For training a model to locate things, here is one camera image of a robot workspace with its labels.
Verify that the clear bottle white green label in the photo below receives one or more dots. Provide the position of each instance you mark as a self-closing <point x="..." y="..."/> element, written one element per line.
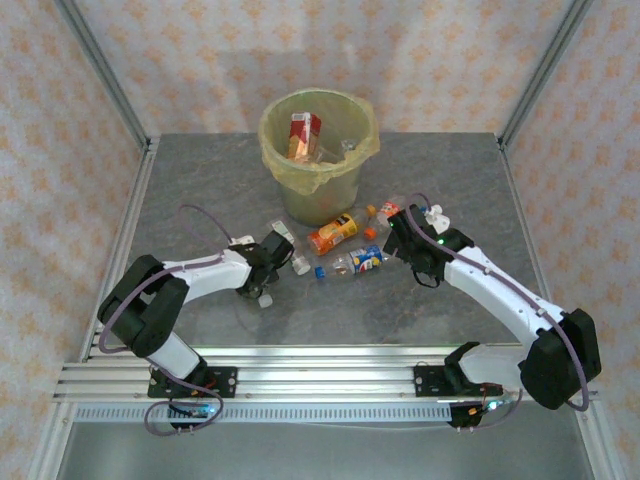
<point x="281" y="228"/>

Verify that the cola bottle blue cap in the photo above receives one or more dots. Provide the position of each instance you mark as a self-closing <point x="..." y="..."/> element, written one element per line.
<point x="365" y="260"/>

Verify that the small bottle beige cap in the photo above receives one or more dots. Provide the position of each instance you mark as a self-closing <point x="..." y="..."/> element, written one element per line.
<point x="350" y="146"/>

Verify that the amber tea bottle red label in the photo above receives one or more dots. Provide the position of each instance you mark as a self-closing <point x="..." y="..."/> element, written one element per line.
<point x="302" y="135"/>

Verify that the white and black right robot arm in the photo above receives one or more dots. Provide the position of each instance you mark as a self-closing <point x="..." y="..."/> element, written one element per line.
<point x="500" y="295"/>

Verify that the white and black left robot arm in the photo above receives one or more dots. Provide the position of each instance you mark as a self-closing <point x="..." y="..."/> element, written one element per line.
<point x="210" y="275"/>

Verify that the green plastic bin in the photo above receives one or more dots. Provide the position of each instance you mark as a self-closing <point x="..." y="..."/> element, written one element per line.
<point x="320" y="207"/>

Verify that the yellow plastic bin liner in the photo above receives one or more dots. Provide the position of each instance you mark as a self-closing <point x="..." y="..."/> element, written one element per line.
<point x="295" y="180"/>

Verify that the clear bottle red orange label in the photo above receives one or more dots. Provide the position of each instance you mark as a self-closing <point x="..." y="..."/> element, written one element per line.
<point x="387" y="207"/>

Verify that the orange juice bottle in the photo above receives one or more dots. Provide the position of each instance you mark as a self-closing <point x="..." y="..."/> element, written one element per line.
<point x="330" y="237"/>

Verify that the small lit circuit board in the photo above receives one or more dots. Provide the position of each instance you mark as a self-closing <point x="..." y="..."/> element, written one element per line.
<point x="195" y="411"/>
<point x="487" y="407"/>

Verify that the grey metal sheet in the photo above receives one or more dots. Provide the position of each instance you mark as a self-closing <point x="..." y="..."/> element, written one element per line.
<point x="325" y="452"/>

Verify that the aluminium table edge rail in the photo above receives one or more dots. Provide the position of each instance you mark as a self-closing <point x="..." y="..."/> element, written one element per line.
<point x="531" y="240"/>
<point x="134" y="200"/>

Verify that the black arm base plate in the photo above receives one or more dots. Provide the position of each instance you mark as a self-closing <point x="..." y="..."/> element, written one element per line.
<point x="425" y="380"/>
<point x="225" y="382"/>

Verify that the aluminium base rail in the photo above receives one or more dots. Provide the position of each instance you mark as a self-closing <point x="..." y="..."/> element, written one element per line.
<point x="325" y="372"/>

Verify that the aluminium frame post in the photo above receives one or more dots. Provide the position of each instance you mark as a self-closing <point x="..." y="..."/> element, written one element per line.
<point x="100" y="70"/>
<point x="545" y="75"/>

